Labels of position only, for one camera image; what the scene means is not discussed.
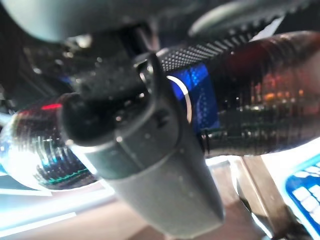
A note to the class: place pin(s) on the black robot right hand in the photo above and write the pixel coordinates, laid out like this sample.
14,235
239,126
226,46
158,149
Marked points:
155,175

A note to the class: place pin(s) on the Pepsi cola bottle blue cap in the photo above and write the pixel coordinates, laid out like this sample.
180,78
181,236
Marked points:
262,112

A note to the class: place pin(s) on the blue plastic shopping basket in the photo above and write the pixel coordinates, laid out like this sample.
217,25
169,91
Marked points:
305,195

